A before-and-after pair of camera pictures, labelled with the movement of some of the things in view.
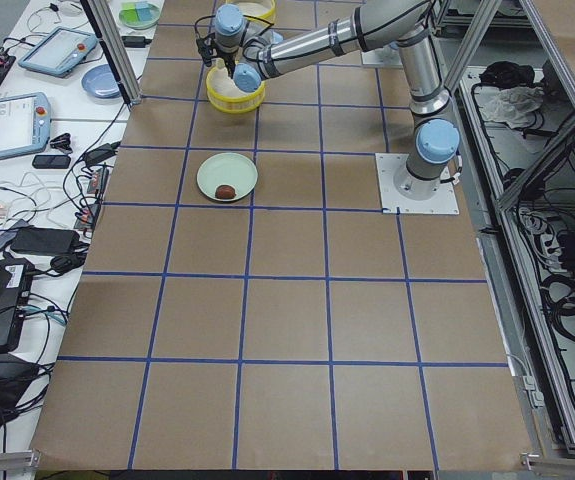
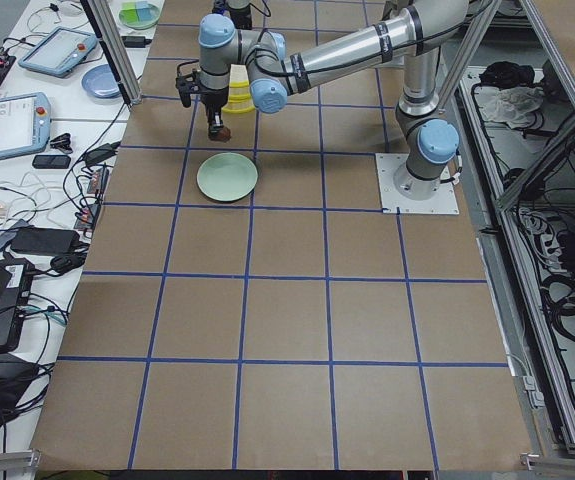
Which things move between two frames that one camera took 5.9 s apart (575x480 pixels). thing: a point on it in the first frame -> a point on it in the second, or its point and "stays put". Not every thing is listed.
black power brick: (45, 241) stays put
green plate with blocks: (139, 14) stays put
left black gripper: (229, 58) -> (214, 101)
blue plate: (101, 81) stays put
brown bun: (224, 191) -> (222, 135)
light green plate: (224, 169) stays put
